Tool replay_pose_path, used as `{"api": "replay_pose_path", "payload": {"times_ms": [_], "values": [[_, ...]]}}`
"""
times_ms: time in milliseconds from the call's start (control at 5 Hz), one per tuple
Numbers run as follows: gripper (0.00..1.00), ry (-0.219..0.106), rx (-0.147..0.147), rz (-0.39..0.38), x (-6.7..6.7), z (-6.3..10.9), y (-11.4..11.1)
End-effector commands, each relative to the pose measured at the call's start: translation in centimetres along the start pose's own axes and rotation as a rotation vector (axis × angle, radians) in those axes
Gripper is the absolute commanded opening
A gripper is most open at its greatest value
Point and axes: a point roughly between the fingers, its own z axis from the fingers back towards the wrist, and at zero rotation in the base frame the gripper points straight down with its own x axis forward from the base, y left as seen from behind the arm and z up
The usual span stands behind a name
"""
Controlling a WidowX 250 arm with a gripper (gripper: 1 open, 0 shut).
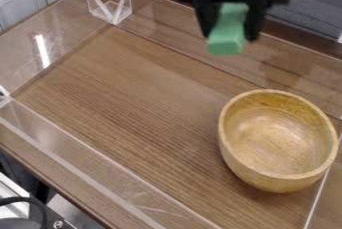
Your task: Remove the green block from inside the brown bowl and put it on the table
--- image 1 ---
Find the brown wooden bowl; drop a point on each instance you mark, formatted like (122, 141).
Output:
(277, 139)

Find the green rectangular block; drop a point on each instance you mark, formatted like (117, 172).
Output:
(227, 39)

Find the clear acrylic corner bracket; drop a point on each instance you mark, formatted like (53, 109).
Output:
(110, 11)

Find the clear acrylic tray wall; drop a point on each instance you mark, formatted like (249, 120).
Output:
(116, 195)

